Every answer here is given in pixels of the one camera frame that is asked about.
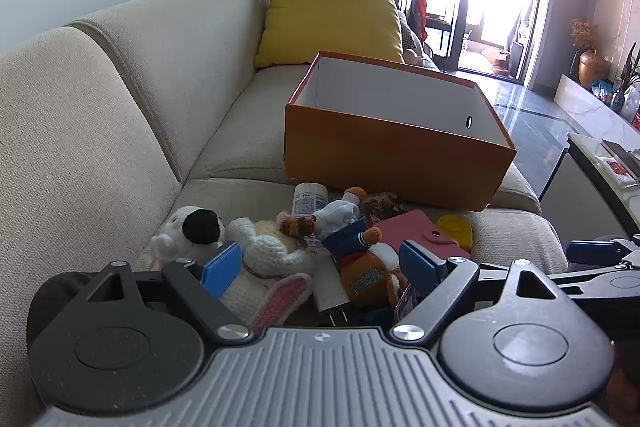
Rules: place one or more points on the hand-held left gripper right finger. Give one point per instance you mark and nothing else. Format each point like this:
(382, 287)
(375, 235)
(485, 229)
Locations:
(417, 264)

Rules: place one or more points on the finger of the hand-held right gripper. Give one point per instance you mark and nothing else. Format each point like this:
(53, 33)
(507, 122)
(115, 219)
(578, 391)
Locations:
(590, 252)

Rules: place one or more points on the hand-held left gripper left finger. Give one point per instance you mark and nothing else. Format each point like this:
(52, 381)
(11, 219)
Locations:
(222, 268)

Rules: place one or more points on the pink wallet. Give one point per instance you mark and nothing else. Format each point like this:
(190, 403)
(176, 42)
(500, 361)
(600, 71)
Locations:
(415, 227)

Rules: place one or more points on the white knitted rabbit plush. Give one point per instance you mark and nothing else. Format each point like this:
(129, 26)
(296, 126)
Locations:
(270, 257)

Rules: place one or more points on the bear plush with blue jacket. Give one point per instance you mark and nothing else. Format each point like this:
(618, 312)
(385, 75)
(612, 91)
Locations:
(367, 282)

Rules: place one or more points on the white plush dog black ear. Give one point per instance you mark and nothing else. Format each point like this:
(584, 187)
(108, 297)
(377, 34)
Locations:
(175, 232)

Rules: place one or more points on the orange cardboard box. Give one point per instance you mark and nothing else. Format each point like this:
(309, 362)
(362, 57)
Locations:
(390, 157)

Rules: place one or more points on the yellow round pouch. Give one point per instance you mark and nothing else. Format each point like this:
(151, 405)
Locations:
(457, 229)

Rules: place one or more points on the brown crinkled packet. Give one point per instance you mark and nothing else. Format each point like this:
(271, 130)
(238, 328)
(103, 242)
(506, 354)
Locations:
(382, 204)

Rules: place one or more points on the white and black coffee table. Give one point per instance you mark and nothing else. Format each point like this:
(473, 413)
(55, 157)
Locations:
(565, 187)

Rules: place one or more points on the red and white packet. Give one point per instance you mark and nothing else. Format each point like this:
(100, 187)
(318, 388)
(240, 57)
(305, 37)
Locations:
(620, 172)

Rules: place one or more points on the white charger plug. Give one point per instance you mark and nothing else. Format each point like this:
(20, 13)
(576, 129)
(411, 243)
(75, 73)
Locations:
(327, 287)

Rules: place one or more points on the dark tray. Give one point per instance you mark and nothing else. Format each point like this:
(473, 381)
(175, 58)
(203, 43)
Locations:
(622, 152)

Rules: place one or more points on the white bottle with blue print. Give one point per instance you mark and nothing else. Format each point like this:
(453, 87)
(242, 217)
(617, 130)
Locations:
(309, 202)

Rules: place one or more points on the white marble TV cabinet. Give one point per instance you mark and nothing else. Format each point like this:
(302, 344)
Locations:
(590, 112)

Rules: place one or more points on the copper vase with dried flowers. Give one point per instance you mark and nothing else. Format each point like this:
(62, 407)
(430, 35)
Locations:
(594, 69)

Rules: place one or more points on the beige fabric sofa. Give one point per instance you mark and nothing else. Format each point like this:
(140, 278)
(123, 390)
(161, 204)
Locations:
(100, 132)

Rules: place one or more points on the green potted plant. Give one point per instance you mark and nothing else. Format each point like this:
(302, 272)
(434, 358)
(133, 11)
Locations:
(631, 67)

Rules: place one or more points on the grey patterned cushion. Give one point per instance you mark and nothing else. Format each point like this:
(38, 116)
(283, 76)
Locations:
(412, 42)

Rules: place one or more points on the yellow cushion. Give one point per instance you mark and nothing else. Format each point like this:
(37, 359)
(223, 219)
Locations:
(330, 22)

